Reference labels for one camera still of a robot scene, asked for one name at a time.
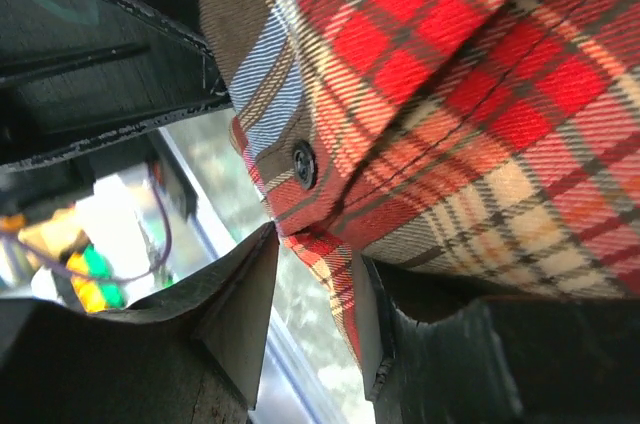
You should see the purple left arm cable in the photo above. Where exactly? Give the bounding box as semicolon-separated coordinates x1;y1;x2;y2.
0;163;174;285

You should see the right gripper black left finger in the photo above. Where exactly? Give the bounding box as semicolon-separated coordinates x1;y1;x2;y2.
1;223;279;423

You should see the aluminium mounting rail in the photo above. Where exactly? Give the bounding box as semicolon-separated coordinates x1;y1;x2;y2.
160;117;371;423

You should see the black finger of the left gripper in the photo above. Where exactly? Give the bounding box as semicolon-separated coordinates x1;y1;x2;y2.
1;0;231;171

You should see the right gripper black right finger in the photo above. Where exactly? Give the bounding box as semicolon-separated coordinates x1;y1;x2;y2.
352;256;639;423

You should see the red plaid long sleeve shirt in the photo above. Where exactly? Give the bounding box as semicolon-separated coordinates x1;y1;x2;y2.
199;0;639;354

